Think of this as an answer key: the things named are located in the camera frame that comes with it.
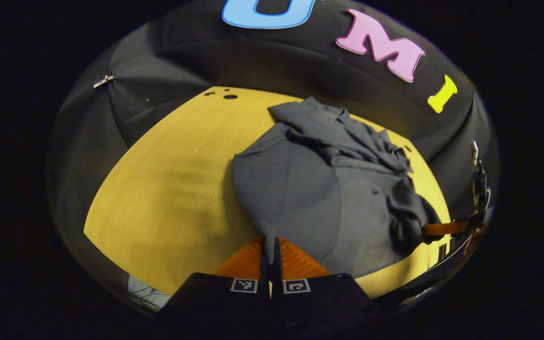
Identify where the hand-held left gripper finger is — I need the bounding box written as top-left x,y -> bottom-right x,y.
159,236 -> 272,326
273,236 -> 381,326

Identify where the grey button-up shirt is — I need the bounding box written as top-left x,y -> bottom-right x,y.
232,97 -> 442,279

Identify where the black backdrop cloth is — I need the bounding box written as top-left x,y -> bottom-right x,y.
45,0 -> 502,303

